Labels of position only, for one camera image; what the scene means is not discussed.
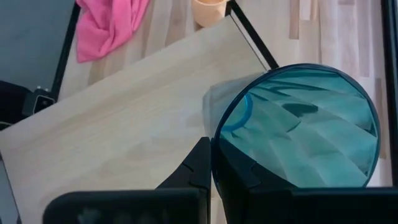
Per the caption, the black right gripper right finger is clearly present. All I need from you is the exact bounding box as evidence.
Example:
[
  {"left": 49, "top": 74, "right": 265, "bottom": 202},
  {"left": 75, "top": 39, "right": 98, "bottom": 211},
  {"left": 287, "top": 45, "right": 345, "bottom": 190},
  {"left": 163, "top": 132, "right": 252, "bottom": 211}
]
[{"left": 211, "top": 139, "right": 398, "bottom": 224}]

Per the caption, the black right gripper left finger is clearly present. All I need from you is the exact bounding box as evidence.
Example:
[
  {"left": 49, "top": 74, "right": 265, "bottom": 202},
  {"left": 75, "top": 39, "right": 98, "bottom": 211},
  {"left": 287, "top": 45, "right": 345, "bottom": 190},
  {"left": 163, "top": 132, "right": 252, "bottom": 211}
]
[{"left": 42, "top": 136, "right": 213, "bottom": 224}]

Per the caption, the teal translucent plastic cup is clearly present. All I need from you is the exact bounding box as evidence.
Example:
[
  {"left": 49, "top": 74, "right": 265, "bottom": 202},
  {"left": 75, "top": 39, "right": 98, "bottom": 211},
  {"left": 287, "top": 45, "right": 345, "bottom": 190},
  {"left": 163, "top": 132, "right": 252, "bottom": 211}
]
[{"left": 201, "top": 63, "right": 382, "bottom": 189}]

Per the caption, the orange mug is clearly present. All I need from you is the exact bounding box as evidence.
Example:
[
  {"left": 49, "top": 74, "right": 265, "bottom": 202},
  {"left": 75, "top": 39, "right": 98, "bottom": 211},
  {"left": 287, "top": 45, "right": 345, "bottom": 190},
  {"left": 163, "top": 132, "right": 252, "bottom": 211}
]
[{"left": 190, "top": 0, "right": 229, "bottom": 28}]

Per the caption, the light wooden shelf board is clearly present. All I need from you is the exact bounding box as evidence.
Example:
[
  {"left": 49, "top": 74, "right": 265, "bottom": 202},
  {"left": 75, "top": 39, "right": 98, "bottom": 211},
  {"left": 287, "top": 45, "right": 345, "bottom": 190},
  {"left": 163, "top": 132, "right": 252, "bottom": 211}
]
[{"left": 0, "top": 0, "right": 280, "bottom": 224}]

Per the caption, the pink cloth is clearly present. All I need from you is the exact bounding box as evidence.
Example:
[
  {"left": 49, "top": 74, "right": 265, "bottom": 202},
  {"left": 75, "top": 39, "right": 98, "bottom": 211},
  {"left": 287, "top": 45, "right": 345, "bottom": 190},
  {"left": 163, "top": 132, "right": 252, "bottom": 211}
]
[{"left": 75, "top": 0, "right": 152, "bottom": 64}]

